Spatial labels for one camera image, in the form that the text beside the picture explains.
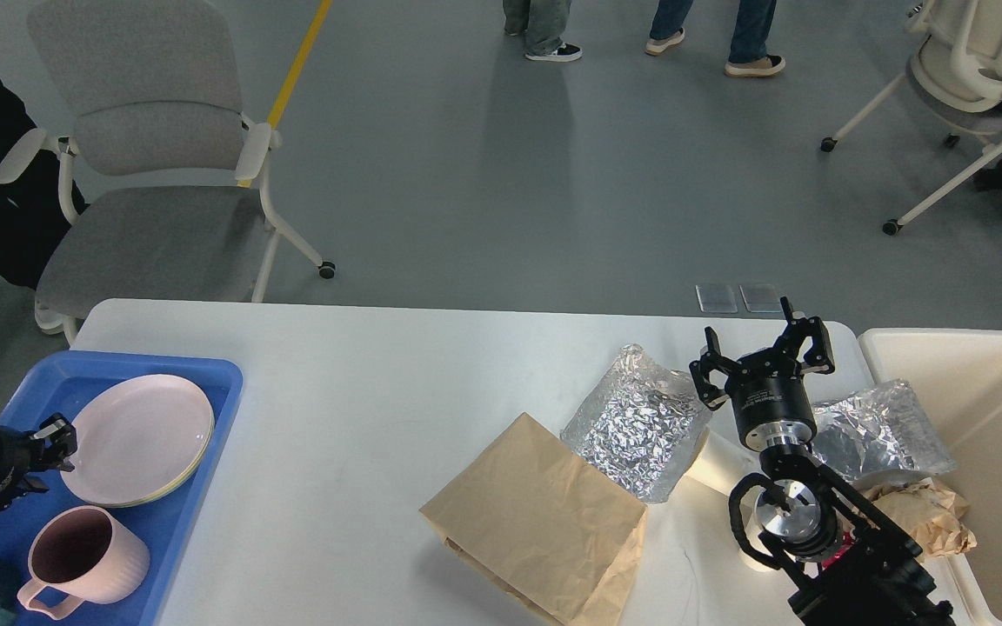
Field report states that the person in blue jeans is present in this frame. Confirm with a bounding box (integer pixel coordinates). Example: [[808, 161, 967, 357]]
[[645, 0, 787, 78]]

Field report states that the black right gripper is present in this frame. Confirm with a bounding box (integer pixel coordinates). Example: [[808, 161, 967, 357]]
[[691, 297, 836, 452]]

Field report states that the brown paper bag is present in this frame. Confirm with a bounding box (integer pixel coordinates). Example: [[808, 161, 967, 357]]
[[420, 415, 648, 625]]

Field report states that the pink plate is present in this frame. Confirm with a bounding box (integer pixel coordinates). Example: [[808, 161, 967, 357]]
[[63, 374, 215, 508]]

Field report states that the yellow plate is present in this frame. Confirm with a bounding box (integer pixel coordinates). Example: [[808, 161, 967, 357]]
[[87, 437, 210, 509]]

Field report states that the white paper sheet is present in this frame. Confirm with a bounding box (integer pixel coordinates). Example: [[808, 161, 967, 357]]
[[685, 427, 760, 496]]

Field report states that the white office chair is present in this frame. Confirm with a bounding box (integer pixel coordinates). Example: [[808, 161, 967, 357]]
[[820, 1, 1002, 236]]

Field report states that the red item under arm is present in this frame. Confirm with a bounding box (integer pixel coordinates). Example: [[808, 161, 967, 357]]
[[818, 531, 854, 571]]

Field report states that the grey office chair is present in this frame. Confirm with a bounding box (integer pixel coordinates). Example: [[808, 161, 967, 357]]
[[0, 1, 337, 342]]

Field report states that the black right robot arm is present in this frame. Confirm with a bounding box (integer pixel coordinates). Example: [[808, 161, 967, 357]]
[[689, 297, 953, 625]]

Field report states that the pink mug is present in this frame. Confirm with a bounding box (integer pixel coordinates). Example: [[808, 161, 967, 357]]
[[16, 506, 150, 621]]

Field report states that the beige plastic bin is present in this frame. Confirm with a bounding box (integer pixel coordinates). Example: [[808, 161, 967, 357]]
[[859, 329, 1002, 625]]

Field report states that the crumpled brown paper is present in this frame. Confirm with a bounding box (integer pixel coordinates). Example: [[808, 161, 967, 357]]
[[864, 478, 978, 563]]

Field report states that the silver foil bag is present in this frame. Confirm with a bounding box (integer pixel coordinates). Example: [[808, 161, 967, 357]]
[[559, 343, 712, 503], [812, 379, 958, 487]]

